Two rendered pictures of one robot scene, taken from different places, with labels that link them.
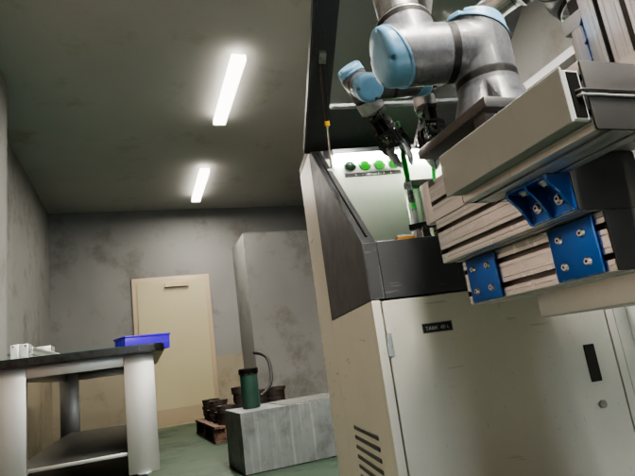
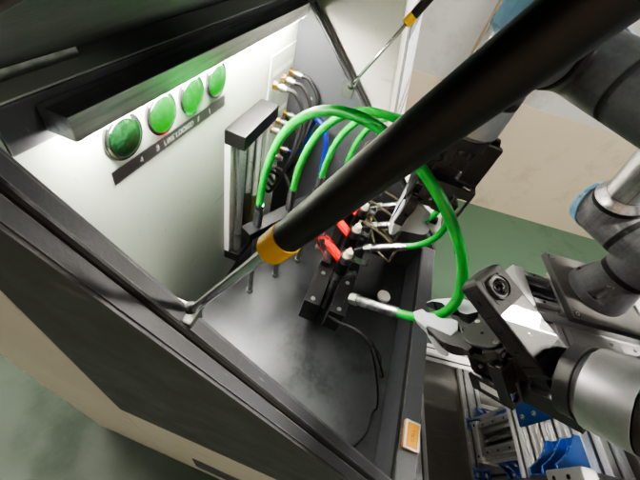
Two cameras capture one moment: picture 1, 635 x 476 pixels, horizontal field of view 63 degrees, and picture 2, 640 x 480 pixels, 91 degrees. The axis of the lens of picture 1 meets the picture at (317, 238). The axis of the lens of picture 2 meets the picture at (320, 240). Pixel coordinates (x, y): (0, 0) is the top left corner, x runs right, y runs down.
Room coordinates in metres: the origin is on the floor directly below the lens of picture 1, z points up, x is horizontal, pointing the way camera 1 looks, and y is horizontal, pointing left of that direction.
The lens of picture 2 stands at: (1.66, 0.01, 1.59)
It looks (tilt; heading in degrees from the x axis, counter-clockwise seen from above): 47 degrees down; 284
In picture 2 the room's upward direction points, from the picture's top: 19 degrees clockwise
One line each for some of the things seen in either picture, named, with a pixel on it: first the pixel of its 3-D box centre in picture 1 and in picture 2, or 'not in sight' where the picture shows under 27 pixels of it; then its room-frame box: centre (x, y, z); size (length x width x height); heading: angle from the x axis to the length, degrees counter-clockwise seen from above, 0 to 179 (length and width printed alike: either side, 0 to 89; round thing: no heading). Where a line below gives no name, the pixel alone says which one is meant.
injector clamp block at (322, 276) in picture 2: not in sight; (336, 270); (1.73, -0.53, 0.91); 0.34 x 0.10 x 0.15; 101
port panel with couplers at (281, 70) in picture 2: not in sight; (281, 120); (2.01, -0.60, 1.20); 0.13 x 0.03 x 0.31; 101
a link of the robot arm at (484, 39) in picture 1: (475, 49); not in sight; (0.92, -0.36, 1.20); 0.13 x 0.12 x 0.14; 97
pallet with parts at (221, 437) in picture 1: (243, 408); not in sight; (5.98, 1.07, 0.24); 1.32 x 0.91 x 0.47; 21
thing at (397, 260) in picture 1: (482, 260); (405, 348); (1.47, -0.46, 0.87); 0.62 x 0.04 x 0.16; 101
